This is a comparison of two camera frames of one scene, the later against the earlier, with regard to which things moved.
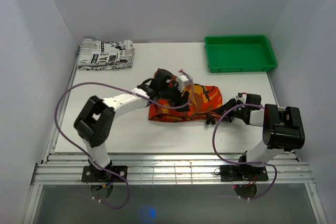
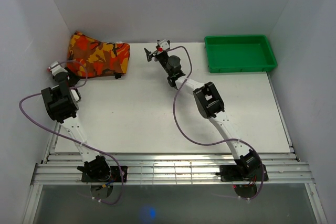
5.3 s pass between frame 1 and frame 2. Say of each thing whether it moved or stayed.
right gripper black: moved
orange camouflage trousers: moved
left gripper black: moved
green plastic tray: stayed
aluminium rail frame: stayed
